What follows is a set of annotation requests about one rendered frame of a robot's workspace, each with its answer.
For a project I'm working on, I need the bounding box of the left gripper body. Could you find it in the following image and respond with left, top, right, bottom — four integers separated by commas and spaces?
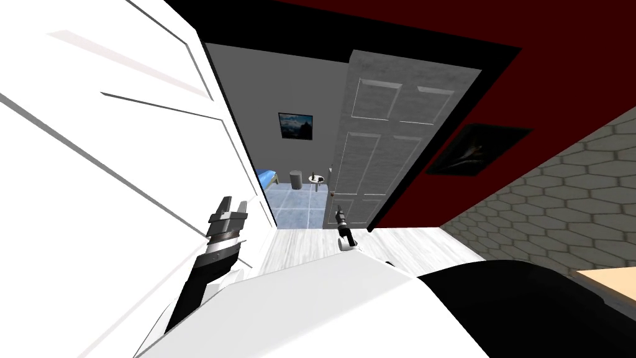
206, 211, 249, 246

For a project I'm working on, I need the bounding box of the blue bed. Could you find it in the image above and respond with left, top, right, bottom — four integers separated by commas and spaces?
255, 168, 279, 190

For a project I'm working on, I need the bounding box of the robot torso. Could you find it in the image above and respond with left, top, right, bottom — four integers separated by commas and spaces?
133, 205, 490, 358

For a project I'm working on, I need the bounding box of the white panelled door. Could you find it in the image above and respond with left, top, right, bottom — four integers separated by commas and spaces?
0, 0, 279, 358

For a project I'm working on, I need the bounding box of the grey panelled door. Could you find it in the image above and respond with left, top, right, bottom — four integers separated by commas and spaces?
322, 49, 483, 231

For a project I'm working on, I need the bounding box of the light wooden table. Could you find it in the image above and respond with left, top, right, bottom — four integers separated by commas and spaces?
569, 265, 636, 305

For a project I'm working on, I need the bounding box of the blue landscape wall picture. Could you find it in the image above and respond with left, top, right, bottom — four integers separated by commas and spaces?
278, 112, 314, 142

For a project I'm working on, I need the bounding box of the dark framed wall picture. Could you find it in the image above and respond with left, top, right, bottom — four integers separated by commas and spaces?
425, 122, 534, 178

